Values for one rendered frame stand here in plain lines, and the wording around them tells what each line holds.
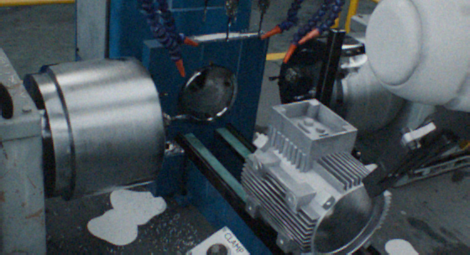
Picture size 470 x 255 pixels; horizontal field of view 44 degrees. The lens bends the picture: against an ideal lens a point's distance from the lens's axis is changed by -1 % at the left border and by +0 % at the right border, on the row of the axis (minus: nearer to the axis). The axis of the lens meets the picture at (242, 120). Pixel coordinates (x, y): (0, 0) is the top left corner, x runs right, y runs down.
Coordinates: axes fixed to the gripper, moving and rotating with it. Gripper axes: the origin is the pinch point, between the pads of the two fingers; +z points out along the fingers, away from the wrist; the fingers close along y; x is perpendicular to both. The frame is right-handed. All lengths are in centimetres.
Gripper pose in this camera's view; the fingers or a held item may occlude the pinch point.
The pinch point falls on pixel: (383, 177)
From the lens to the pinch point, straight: 84.3
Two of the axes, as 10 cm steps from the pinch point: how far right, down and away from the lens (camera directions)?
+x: 3.7, 8.4, -3.9
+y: -8.5, 1.4, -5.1
